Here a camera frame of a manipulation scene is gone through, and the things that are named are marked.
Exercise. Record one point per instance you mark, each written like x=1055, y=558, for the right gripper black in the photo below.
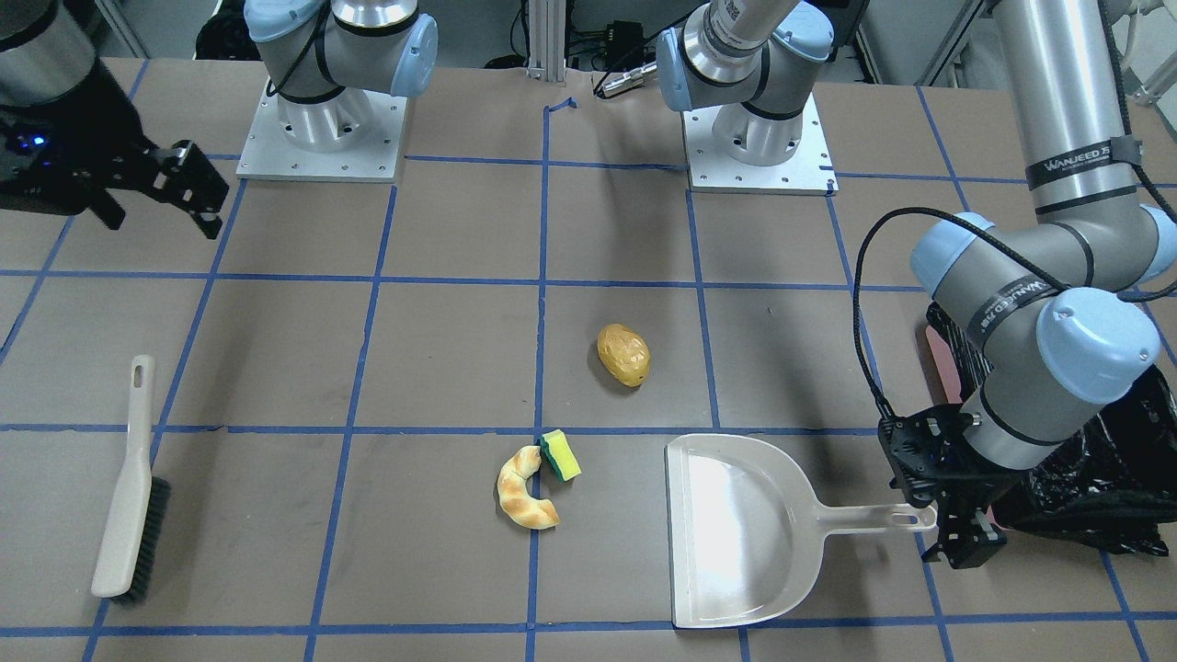
x=81, y=118

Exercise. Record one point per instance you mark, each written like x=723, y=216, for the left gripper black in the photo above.
x=967, y=480

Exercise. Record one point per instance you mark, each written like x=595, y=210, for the beige plastic dustpan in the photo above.
x=747, y=531

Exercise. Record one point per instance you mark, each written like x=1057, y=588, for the beige hand brush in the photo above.
x=137, y=509

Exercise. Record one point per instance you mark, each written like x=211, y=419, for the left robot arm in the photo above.
x=1050, y=307

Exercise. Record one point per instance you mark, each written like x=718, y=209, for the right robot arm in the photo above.
x=313, y=49

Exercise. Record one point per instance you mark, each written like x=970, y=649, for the bin with black bag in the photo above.
x=1112, y=484

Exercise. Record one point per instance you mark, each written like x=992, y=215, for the toy potato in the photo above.
x=624, y=354

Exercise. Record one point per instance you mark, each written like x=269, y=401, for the yellow green sponge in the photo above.
x=557, y=450

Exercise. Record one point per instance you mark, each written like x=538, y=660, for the toy croissant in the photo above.
x=513, y=495

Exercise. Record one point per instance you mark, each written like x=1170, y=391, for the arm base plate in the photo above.
x=356, y=137
x=730, y=150

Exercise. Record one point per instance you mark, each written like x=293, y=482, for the aluminium frame post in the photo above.
x=547, y=35

